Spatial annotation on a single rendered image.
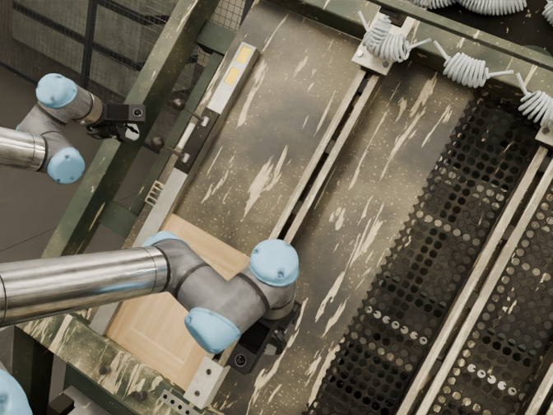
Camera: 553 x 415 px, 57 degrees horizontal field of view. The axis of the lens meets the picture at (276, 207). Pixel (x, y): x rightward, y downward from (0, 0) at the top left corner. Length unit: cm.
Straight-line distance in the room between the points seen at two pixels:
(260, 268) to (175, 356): 81
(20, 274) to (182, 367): 92
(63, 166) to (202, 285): 48
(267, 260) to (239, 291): 6
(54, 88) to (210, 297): 65
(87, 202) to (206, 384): 64
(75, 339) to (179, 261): 88
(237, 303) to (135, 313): 84
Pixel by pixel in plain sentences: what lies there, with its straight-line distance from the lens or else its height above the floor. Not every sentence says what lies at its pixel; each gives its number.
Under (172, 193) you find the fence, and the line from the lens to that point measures 152.
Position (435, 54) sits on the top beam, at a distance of 142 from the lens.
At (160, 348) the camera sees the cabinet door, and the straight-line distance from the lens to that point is 155.
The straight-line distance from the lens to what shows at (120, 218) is 168.
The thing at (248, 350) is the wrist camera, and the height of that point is 141.
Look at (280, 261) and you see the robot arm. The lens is 77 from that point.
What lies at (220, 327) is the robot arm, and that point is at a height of 156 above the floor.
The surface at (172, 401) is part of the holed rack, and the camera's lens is 152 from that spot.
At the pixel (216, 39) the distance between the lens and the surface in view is 170.
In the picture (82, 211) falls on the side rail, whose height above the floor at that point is 115.
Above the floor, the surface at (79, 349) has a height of 85.
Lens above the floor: 207
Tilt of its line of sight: 29 degrees down
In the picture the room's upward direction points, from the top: 19 degrees clockwise
